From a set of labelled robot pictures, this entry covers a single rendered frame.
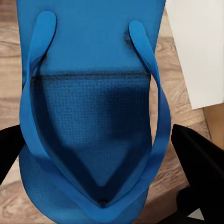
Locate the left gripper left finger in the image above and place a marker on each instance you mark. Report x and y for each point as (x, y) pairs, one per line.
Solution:
(11, 144)

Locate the sandal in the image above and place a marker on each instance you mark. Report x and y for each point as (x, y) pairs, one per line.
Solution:
(84, 109)

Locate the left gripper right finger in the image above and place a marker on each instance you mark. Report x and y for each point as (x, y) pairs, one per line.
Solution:
(203, 165)

